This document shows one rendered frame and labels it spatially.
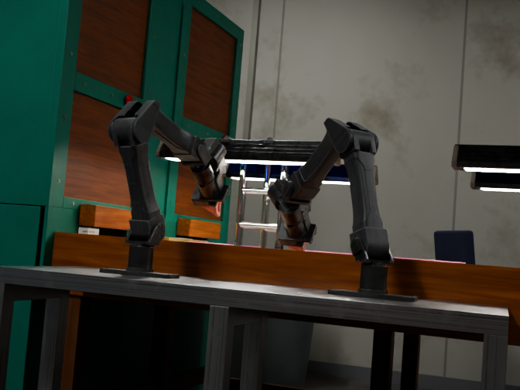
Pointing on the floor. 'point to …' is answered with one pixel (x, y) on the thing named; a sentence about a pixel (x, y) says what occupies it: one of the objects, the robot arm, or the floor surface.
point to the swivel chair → (454, 246)
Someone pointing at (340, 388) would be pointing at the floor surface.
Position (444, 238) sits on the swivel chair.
